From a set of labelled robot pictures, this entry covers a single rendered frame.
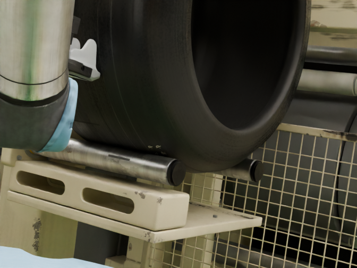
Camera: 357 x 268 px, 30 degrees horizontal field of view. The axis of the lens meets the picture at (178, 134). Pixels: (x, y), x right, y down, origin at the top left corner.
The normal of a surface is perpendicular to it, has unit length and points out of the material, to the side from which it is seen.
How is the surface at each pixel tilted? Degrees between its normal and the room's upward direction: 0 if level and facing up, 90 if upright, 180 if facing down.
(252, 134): 100
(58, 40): 118
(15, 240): 90
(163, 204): 90
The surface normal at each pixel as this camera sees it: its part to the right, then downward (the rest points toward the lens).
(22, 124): 0.00, 0.72
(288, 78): -0.46, -0.46
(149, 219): -0.57, -0.04
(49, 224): 0.81, 0.14
